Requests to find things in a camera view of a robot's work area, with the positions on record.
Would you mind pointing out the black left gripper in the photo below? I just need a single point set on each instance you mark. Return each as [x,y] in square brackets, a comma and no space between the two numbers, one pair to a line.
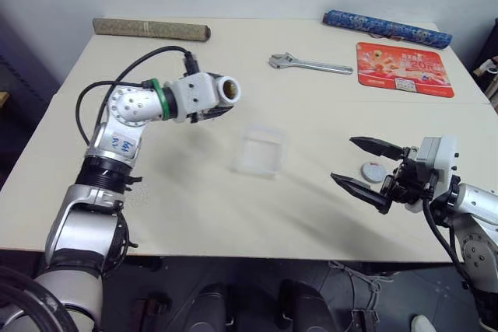
[199,117]

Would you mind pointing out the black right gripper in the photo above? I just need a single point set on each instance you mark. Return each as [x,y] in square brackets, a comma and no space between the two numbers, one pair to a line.
[406,184]

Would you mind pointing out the white jar with amber contents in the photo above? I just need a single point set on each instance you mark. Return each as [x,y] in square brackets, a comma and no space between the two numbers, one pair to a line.
[229,89]

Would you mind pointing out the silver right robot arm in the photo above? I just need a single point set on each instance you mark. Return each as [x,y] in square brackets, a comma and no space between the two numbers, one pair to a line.
[476,207]

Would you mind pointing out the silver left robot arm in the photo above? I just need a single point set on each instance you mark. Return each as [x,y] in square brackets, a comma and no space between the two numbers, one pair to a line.
[128,106]

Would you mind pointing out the grey round jar lid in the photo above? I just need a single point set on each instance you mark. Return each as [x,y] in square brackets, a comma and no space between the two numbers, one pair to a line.
[372,172]

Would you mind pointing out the clear plastic box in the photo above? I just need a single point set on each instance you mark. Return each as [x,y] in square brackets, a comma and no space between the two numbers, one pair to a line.
[258,149]

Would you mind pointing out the brown patterned rolled scroll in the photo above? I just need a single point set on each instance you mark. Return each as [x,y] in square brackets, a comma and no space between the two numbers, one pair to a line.
[151,29]

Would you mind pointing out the silver adjustable wrench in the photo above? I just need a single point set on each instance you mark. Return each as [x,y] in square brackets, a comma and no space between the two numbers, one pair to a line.
[309,63]

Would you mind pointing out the red printed card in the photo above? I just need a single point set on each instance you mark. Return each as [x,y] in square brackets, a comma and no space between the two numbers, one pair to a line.
[404,69]

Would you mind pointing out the blue patterned rolled scroll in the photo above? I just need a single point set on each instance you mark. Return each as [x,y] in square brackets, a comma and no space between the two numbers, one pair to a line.
[385,29]

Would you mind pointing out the cluttered dark shelf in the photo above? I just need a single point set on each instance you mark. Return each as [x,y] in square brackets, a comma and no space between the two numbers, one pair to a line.
[488,67]

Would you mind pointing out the white shoe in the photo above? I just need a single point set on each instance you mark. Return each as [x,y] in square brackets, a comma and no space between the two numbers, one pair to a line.
[424,325]

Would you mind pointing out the dark rounded shape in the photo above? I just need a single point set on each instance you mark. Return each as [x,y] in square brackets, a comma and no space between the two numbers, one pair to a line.
[208,306]

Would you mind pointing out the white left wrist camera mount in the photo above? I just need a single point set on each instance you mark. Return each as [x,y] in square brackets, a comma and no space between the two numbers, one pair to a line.
[194,93]

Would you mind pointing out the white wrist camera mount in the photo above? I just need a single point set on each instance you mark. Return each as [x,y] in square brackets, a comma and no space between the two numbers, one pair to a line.
[194,93]
[437,161]

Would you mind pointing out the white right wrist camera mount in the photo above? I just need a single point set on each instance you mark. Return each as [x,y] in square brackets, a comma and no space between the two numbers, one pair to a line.
[437,161]

